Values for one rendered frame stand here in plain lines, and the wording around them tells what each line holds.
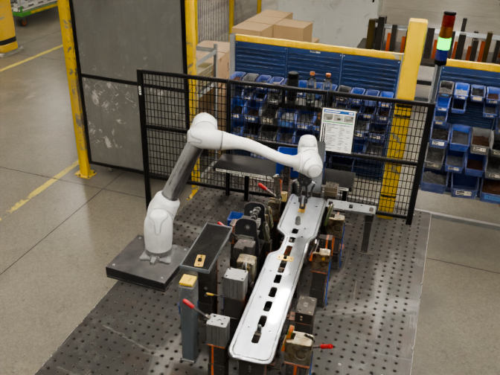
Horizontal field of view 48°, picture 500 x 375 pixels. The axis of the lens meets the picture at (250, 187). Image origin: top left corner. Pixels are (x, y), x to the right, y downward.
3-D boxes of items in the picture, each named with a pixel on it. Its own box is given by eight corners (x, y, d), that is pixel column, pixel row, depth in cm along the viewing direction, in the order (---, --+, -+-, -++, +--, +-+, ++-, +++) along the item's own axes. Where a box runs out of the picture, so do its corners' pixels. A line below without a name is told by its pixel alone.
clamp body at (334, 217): (339, 273, 326) (346, 222, 309) (319, 269, 328) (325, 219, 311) (341, 263, 333) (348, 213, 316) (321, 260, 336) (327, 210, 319)
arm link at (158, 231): (143, 253, 316) (141, 220, 306) (146, 235, 332) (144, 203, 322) (172, 254, 318) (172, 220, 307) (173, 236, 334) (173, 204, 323)
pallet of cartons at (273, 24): (288, 118, 710) (294, 35, 659) (230, 108, 736) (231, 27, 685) (315, 90, 808) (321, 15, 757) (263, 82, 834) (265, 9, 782)
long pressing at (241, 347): (277, 368, 224) (277, 365, 223) (222, 356, 229) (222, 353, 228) (327, 200, 340) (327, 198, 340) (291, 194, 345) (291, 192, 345)
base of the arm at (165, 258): (136, 264, 316) (135, 257, 313) (148, 242, 335) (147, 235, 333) (167, 268, 314) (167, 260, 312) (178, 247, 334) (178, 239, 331)
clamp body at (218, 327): (226, 391, 249) (227, 330, 231) (202, 385, 251) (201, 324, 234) (232, 375, 257) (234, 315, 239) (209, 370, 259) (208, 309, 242)
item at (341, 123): (352, 155, 359) (358, 110, 344) (317, 150, 364) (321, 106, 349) (352, 154, 361) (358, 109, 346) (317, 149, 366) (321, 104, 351)
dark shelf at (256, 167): (351, 192, 347) (352, 187, 346) (212, 171, 366) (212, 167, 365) (355, 176, 366) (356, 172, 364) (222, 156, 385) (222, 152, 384)
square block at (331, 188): (331, 238, 356) (337, 188, 338) (318, 236, 358) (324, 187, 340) (333, 231, 363) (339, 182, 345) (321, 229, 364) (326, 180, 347)
